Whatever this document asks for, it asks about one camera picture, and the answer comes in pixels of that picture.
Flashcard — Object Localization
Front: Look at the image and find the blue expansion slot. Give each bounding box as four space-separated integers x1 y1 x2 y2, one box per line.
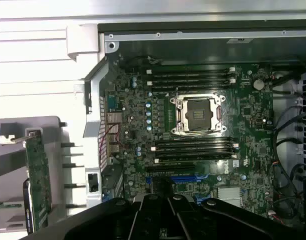
145 175 209 185

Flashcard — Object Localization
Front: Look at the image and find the silver finned chipset heatsink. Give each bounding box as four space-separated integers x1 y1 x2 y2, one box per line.
216 186 243 207

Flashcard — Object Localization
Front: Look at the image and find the long black expansion slot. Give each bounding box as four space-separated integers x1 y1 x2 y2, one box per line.
145 163 196 174

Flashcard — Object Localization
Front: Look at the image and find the silver USB port block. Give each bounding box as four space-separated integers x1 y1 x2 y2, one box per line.
106 141 121 154

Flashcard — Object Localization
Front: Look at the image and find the green motherboard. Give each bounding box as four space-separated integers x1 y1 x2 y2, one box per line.
104 61 274 218

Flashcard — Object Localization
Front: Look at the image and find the silver network port block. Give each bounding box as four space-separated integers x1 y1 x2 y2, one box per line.
105 112 122 131

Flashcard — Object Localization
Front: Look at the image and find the silver CPU socket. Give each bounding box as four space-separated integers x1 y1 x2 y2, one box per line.
169 93 228 136

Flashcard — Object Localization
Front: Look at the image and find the teal rear port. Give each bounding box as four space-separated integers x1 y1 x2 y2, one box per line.
106 95 119 111

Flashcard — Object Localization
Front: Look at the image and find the thin metal locking lever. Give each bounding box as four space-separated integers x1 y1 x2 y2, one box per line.
174 86 179 118

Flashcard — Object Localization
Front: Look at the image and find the grey parts rack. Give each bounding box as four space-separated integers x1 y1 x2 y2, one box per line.
0 115 69 236

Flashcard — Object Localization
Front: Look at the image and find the green RAM stick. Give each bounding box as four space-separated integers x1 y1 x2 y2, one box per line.
0 201 23 209

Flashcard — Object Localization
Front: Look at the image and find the round coin battery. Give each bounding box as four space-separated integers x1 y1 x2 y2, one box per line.
252 78 265 91

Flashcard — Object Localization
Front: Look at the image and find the dark grey open PC case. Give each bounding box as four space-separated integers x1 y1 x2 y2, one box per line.
66 22 306 226

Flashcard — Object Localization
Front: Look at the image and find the white case label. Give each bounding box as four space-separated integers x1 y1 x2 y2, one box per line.
227 38 253 45

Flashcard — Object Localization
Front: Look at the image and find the red black twisted wire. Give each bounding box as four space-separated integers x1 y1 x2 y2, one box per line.
97 121 125 165

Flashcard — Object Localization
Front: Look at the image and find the thin red wire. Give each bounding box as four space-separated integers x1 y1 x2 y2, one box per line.
272 213 285 225

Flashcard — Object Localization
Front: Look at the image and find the black wire bundle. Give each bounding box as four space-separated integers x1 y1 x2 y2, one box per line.
270 159 306 222

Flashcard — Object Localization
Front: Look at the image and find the thin black wire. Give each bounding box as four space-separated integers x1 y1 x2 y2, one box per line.
272 106 306 151

